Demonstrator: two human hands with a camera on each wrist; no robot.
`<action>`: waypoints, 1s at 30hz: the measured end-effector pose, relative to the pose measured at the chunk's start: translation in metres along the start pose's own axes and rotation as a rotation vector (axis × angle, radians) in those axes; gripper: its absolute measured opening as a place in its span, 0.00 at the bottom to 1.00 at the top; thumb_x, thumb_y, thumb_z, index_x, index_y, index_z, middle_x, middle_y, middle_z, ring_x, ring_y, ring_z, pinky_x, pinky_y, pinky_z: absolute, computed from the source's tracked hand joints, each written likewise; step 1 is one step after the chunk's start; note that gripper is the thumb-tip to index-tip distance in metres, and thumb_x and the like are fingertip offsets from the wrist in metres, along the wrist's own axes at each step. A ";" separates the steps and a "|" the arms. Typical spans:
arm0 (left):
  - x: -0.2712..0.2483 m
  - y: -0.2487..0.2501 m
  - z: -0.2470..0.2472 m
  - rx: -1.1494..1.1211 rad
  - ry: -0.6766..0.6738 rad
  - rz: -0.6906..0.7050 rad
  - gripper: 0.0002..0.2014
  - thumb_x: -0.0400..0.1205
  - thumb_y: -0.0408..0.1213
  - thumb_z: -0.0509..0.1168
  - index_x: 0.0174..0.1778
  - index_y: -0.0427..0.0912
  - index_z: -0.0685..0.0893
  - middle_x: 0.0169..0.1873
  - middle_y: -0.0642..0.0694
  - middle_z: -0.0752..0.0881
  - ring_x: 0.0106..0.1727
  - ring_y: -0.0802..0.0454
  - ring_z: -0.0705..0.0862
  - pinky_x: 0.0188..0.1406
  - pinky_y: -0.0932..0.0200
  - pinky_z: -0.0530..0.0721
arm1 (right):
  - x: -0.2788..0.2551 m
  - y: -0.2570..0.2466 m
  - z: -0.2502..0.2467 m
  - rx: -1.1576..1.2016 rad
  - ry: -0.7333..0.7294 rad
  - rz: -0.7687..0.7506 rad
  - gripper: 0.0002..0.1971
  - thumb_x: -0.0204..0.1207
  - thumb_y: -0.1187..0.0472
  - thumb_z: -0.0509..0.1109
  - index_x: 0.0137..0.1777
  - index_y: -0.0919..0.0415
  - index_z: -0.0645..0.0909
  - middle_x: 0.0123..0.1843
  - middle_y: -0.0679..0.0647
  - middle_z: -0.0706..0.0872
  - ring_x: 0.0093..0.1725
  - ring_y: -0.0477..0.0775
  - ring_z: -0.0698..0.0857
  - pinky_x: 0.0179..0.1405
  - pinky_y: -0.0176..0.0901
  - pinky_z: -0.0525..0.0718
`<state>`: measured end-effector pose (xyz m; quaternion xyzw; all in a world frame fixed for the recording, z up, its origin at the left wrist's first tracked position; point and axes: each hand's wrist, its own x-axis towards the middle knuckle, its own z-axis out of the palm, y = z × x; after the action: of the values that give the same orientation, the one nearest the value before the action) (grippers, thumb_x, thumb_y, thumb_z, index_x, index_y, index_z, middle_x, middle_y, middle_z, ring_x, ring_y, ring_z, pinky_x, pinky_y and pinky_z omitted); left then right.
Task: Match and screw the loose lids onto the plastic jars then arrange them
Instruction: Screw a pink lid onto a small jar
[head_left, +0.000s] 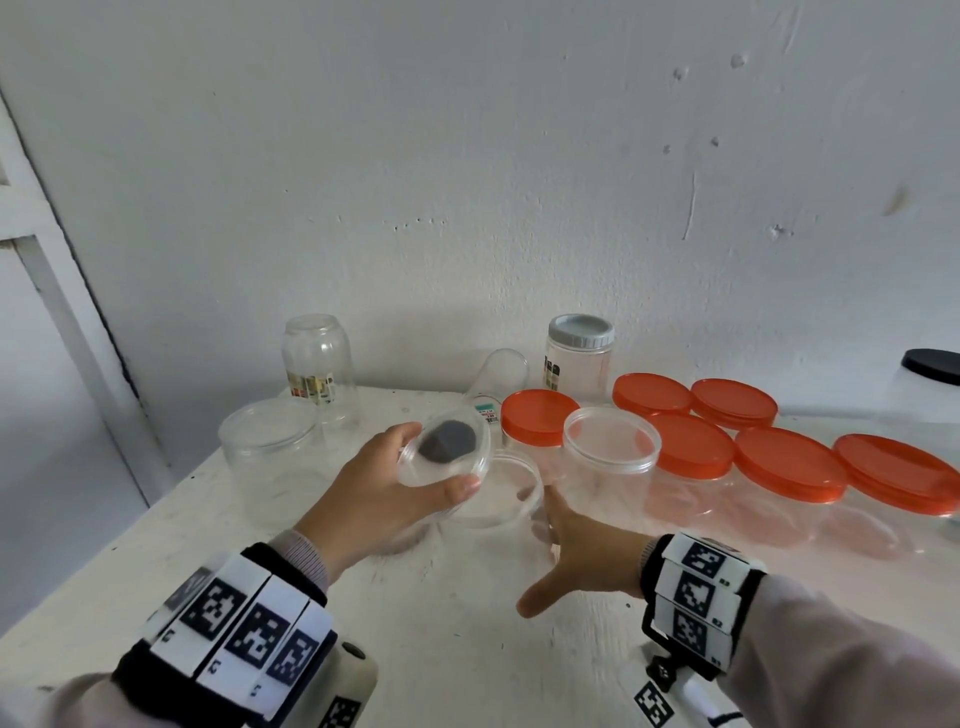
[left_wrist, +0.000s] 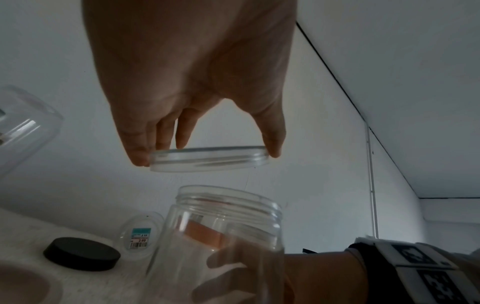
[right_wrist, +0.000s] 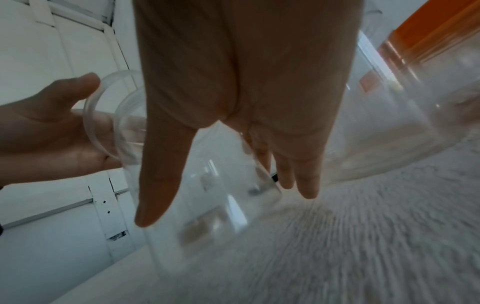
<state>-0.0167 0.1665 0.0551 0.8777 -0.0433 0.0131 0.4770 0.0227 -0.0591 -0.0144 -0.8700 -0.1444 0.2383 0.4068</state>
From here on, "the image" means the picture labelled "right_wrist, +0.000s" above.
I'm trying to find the person's left hand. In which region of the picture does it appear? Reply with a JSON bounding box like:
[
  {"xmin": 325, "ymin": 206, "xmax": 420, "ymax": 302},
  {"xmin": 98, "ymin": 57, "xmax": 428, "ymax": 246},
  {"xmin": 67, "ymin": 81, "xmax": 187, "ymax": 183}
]
[{"xmin": 0, "ymin": 73, "xmax": 125, "ymax": 188}]

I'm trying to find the tapered transparent jar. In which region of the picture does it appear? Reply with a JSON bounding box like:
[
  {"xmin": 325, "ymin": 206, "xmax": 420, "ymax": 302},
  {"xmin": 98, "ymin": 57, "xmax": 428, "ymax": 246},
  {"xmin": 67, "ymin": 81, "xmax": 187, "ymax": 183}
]
[{"xmin": 112, "ymin": 86, "xmax": 284, "ymax": 274}]

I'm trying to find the wide transparent jar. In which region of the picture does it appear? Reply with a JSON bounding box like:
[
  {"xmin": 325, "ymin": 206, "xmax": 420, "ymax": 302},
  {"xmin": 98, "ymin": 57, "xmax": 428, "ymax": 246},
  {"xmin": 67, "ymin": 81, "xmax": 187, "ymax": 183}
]
[{"xmin": 322, "ymin": 29, "xmax": 480, "ymax": 182}]

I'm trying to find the clear jar with clear lid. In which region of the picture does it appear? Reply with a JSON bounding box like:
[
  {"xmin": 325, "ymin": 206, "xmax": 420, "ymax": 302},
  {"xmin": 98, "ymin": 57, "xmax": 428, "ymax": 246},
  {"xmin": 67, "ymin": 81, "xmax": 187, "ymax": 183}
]
[{"xmin": 82, "ymin": 69, "xmax": 149, "ymax": 163}]

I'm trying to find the person's right hand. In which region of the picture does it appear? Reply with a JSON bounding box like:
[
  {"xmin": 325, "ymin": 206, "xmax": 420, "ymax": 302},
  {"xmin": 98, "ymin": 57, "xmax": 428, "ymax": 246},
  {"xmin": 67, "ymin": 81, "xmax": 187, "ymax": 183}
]
[{"xmin": 131, "ymin": 0, "xmax": 366, "ymax": 229}]

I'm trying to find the white panelled door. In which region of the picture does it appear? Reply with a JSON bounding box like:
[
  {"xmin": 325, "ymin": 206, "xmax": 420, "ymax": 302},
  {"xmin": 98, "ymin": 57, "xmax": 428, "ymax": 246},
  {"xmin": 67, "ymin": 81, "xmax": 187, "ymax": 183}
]
[{"xmin": 0, "ymin": 0, "xmax": 151, "ymax": 268}]

